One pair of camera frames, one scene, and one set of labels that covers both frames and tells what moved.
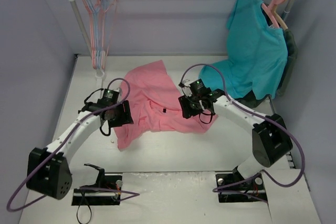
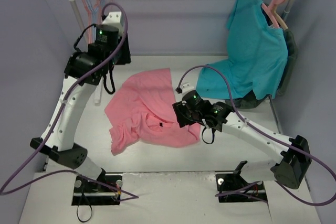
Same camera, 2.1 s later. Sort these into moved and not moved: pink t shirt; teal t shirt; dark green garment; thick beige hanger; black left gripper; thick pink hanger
Moved: black left gripper; pink t shirt
Not moved: dark green garment; thick pink hanger; thick beige hanger; teal t shirt
